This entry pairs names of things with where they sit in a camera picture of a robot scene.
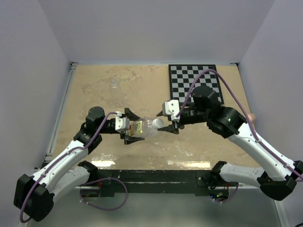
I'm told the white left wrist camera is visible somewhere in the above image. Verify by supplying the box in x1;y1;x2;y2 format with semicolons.
115;112;130;132

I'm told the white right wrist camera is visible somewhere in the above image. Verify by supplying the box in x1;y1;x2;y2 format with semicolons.
162;100;180;122

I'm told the clear square plastic bottle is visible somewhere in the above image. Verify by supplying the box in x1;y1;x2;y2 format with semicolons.
126;118;158;138

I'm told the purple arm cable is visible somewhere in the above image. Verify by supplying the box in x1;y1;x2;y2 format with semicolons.
19;111;130;223
174;69;303;203

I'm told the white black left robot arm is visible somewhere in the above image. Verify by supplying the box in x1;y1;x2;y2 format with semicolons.
13;106;139;224

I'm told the clear round plastic bottle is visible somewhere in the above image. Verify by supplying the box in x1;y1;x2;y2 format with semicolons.
110;79;118;88

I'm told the aluminium frame rail front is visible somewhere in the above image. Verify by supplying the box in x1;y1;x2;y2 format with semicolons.
32;168;280;190

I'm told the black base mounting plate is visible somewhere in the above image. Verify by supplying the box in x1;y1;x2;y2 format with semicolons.
85;169;227;197

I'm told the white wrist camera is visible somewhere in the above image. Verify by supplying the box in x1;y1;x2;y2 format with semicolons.
162;100;180;122
115;112;130;132

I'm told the aluminium frame rail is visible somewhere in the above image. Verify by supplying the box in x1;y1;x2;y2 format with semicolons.
42;62;79;165
32;168;280;190

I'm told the white bottle cap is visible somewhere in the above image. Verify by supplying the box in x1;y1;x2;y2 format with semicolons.
152;118;164;129

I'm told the aluminium frame rail left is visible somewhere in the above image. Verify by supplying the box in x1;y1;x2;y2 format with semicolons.
42;62;79;165

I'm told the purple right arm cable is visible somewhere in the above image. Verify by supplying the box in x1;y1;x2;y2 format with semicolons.
174;69;303;203

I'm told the black white checkerboard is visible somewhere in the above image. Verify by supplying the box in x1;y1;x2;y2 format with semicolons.
169;64;224;105

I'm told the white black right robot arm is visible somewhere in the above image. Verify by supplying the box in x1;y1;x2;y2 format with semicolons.
157;86;303;201

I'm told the pink wooden pin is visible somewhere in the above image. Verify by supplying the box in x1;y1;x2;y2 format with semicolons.
248;113;256;122

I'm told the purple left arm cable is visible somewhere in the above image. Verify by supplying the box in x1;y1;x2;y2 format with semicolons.
19;111;130;223

